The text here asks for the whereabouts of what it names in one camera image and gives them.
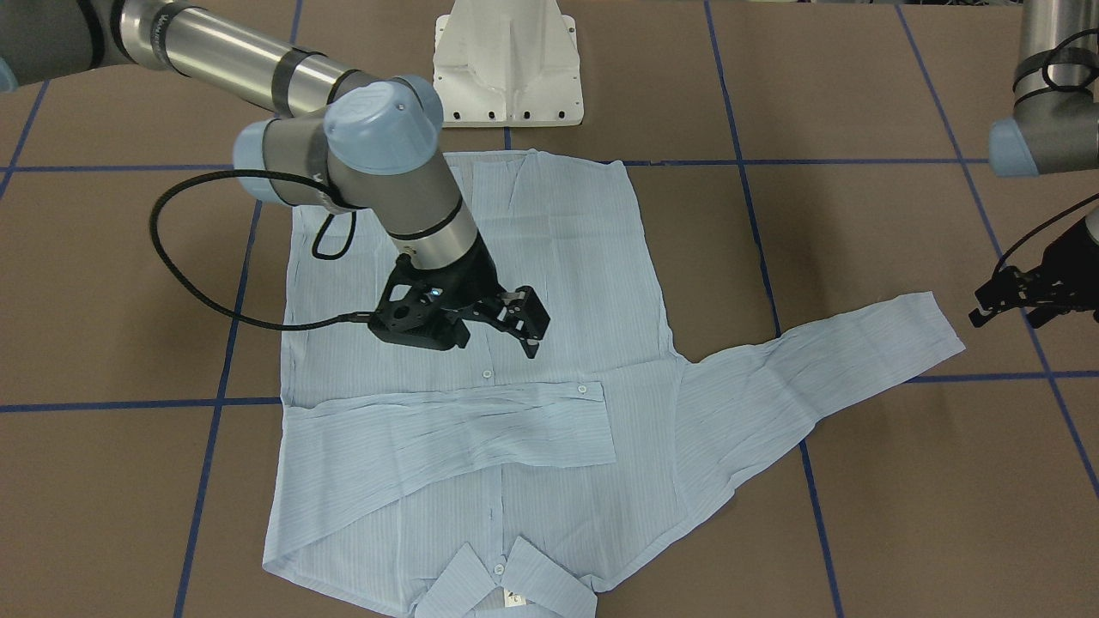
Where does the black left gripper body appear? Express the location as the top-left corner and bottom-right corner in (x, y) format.
(998, 216), (1098, 329)

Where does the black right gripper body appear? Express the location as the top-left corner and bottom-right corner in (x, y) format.
(367, 249), (506, 351)

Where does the light blue button-up shirt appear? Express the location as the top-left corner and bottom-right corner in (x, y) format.
(262, 151), (964, 617)

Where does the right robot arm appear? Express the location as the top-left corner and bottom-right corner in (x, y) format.
(1, 1), (550, 357)

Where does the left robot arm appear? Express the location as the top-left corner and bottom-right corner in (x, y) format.
(969, 1), (1098, 329)

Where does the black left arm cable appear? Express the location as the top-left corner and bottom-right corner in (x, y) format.
(992, 194), (1099, 280)

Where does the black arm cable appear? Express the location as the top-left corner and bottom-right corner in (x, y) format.
(992, 194), (1099, 280)
(149, 170), (379, 333)

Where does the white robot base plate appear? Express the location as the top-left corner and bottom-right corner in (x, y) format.
(433, 1), (586, 129)

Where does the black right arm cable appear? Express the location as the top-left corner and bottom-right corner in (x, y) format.
(149, 170), (379, 333)

